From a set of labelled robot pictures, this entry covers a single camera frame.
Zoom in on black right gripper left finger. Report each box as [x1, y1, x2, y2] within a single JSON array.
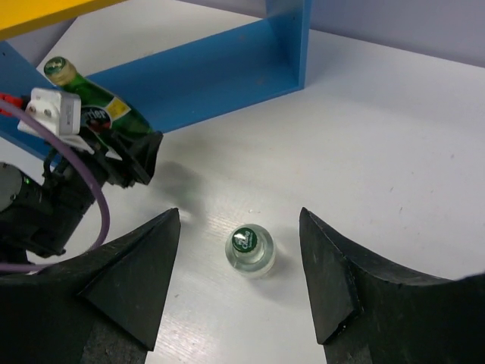
[[1, 209, 180, 363]]

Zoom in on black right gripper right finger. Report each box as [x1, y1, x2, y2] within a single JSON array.
[[299, 209, 484, 363]]

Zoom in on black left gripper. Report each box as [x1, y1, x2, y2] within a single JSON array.
[[42, 131, 164, 197]]

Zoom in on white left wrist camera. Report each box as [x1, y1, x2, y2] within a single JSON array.
[[1, 87, 94, 154]]

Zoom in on green Perrier glass bottle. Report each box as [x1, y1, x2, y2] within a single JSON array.
[[44, 56, 152, 139]]

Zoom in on clear glass bottle green cap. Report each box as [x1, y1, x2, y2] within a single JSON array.
[[225, 224, 277, 279]]

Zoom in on blue and yellow shelf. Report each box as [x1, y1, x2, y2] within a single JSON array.
[[0, 0, 314, 168]]

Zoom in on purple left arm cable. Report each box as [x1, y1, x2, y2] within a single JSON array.
[[0, 102, 111, 275]]

